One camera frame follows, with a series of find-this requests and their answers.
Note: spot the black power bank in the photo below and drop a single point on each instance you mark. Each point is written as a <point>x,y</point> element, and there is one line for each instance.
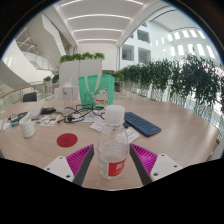
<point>48,110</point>

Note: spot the clear red-labelled water bottle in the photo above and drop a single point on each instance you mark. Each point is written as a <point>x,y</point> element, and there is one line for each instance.
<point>113,150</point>

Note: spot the flat round red coaster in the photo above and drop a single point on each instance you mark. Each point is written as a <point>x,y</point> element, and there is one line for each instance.
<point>67,140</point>

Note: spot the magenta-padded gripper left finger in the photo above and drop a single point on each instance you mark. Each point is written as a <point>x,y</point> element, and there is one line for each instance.
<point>63,166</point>

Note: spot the black notebook with white card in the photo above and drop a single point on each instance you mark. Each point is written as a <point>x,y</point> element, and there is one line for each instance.
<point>19,116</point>

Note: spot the colourful sticker sheet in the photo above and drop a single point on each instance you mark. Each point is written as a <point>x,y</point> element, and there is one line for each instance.
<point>46,120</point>

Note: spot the green cat-print tote bag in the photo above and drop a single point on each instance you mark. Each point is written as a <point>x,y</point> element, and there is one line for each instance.
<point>96,90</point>

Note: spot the dark blue keyboard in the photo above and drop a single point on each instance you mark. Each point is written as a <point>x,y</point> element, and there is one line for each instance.
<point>142,124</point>

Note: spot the open printed booklet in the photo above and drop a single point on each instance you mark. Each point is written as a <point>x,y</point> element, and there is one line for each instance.
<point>36,112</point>

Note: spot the white computer mouse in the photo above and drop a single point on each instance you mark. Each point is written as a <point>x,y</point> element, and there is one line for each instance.
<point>4,125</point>

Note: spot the white grid-patterned cup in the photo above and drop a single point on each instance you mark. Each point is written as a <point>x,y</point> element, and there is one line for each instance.
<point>27,128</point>

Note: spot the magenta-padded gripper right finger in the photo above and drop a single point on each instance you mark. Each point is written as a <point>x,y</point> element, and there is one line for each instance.
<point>160,165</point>

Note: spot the long green plant hedge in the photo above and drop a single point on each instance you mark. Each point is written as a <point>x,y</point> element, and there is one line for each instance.
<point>180,80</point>

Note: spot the teal marker pen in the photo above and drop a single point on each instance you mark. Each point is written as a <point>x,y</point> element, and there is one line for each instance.
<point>14,124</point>

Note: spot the clear white-lidded shaker bottle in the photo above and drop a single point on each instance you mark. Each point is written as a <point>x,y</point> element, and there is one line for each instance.
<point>68,95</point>

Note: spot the wooden planter with plants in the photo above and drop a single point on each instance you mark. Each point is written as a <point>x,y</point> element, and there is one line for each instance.
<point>50,83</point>

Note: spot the white cabinet topped with plants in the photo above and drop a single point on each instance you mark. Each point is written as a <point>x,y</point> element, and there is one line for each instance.
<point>80,68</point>

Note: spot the black office chair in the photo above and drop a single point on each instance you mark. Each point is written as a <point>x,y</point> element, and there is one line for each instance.
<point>30,97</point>

